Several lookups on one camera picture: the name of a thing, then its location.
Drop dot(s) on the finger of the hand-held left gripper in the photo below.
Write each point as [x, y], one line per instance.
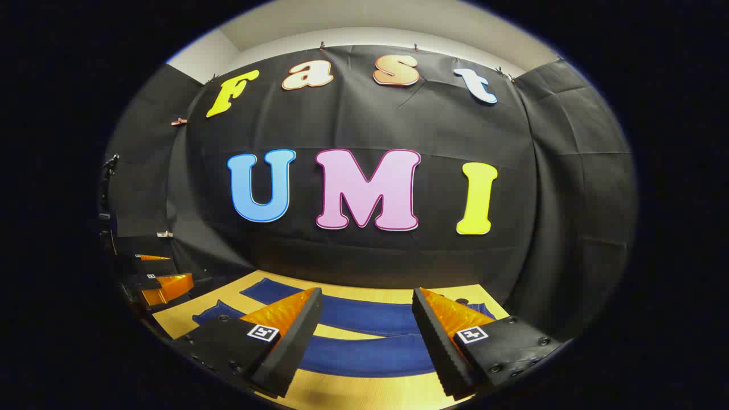
[145, 282]
[149, 266]

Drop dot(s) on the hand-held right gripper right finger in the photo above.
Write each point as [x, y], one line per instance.
[438, 336]

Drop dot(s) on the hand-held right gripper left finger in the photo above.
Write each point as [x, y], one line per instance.
[296, 336]

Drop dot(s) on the blue denim jeans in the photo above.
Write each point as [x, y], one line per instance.
[364, 353]

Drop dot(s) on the black equipment stand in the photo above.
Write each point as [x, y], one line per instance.
[108, 193]

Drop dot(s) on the black backdrop cloth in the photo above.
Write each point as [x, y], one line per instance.
[353, 114]

